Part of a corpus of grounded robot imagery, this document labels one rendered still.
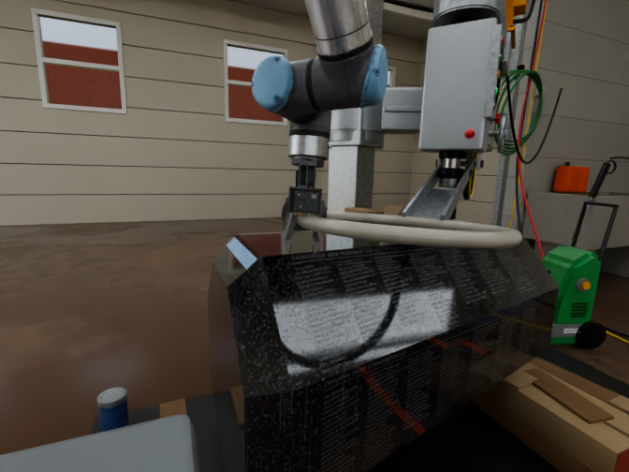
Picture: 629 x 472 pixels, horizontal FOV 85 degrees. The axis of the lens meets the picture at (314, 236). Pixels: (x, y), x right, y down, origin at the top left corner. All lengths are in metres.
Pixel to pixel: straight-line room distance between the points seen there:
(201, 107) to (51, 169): 2.70
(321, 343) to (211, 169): 6.40
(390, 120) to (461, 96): 0.64
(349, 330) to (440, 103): 0.88
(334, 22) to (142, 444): 0.53
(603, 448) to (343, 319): 0.97
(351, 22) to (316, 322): 0.61
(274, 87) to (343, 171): 1.32
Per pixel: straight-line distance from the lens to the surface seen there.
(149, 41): 7.34
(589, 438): 1.56
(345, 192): 1.92
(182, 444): 0.27
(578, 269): 2.54
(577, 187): 4.34
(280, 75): 0.65
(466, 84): 1.39
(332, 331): 0.85
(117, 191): 7.11
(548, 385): 1.73
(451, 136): 1.37
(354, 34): 0.59
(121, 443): 0.28
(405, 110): 1.96
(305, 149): 0.75
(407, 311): 0.98
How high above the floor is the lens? 1.02
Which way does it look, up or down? 11 degrees down
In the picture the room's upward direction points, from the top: 1 degrees clockwise
